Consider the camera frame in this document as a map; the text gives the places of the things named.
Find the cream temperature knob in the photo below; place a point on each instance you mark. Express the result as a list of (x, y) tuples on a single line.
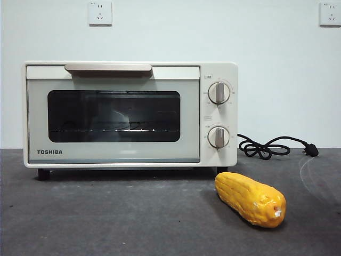
[(219, 92)]

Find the cream Toshiba toaster oven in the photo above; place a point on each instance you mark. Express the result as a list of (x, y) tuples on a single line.
[(218, 72)]

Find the white wall socket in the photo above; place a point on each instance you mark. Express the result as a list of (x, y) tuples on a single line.
[(100, 13), (330, 14)]

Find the cream glass oven door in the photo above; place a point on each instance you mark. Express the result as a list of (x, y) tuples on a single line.
[(106, 154)]

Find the cream timer knob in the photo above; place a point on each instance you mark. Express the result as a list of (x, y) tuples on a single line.
[(219, 137)]

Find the yellow corn cob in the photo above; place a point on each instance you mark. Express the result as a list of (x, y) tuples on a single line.
[(247, 196)]

